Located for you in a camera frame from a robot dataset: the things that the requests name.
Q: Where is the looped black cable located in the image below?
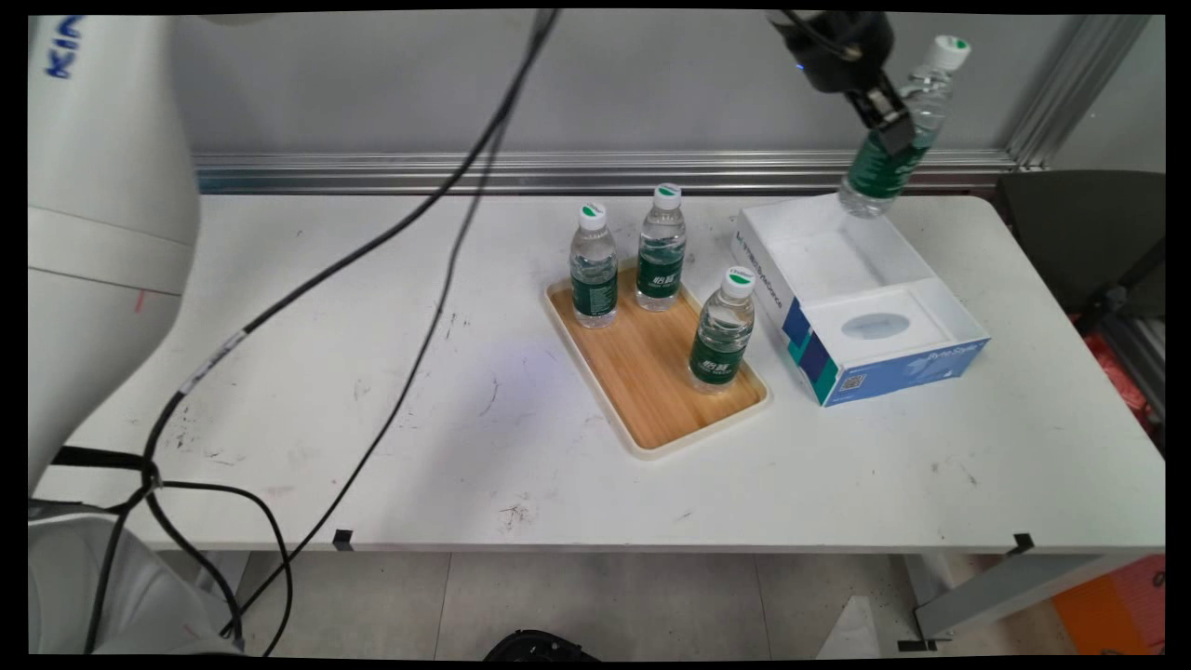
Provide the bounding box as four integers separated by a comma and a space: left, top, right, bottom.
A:
140, 476, 295, 656

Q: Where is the orange box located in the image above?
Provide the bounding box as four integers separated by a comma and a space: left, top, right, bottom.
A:
1051, 555, 1166, 655

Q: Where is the bamboo tray with white rim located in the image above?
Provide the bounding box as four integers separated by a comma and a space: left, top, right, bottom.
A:
542, 270, 772, 461

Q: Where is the grey table leg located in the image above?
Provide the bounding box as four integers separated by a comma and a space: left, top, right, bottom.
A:
898, 553, 1122, 645

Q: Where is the horizontal aluminium frame rail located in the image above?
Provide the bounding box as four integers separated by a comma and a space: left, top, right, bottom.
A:
192, 149, 1022, 196

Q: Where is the open white and blue box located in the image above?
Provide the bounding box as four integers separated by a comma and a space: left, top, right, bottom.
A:
731, 193, 992, 409

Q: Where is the round black object on floor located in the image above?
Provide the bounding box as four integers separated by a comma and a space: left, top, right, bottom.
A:
483, 629, 601, 663

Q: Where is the clear green-label water bottle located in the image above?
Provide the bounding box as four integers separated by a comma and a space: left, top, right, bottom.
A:
635, 182, 688, 313
688, 266, 757, 395
569, 202, 620, 329
837, 34, 972, 221

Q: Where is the red patterned bag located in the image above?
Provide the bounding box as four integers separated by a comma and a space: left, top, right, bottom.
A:
1079, 321, 1159, 443

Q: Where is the long black cable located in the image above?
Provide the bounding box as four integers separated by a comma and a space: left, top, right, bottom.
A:
220, 116, 511, 643
82, 9, 562, 654

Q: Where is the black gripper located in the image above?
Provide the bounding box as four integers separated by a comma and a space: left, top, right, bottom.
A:
769, 10, 919, 157

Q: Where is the slanted aluminium frame post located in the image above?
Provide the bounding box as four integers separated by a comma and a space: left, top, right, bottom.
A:
1003, 13, 1157, 170

